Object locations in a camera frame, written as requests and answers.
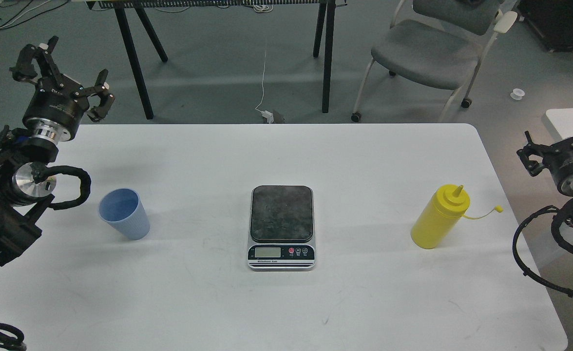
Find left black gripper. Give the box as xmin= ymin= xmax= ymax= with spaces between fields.
xmin=10 ymin=36 xmax=115 ymax=141

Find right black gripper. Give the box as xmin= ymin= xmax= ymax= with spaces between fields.
xmin=516 ymin=131 xmax=573 ymax=197

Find yellow squeeze bottle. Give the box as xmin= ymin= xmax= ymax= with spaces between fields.
xmin=410 ymin=184 xmax=503 ymax=249

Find blue ribbed plastic cup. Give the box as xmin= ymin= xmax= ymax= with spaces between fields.
xmin=97 ymin=188 xmax=151 ymax=240

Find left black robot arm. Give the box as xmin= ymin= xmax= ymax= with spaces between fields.
xmin=0 ymin=36 xmax=115 ymax=266

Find digital kitchen scale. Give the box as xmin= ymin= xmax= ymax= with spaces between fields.
xmin=247 ymin=185 xmax=317 ymax=272

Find white side table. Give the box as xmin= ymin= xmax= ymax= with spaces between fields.
xmin=542 ymin=108 xmax=573 ymax=142

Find small white spool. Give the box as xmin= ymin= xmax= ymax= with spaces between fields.
xmin=510 ymin=88 xmax=525 ymax=101

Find black trestle table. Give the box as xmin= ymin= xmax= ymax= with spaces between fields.
xmin=86 ymin=0 xmax=349 ymax=120

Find black cabinet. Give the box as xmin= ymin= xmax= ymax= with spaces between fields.
xmin=517 ymin=0 xmax=573 ymax=53

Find grey office chair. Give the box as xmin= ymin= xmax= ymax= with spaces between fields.
xmin=351 ymin=0 xmax=518 ymax=122

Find white cable with charger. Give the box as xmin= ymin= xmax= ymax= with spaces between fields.
xmin=255 ymin=37 xmax=286 ymax=124

